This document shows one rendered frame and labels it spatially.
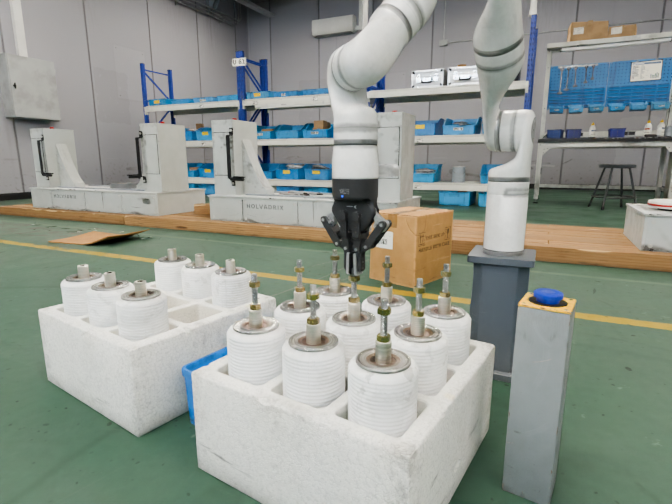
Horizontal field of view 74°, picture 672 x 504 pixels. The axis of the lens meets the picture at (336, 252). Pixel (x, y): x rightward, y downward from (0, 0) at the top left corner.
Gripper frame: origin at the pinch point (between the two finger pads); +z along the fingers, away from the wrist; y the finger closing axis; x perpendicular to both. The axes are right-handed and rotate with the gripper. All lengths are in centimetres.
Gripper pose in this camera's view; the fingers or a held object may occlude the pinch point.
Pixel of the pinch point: (354, 262)
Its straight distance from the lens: 74.7
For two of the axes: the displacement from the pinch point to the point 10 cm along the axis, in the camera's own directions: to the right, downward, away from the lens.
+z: 0.0, 9.8, 2.1
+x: 5.7, -1.7, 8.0
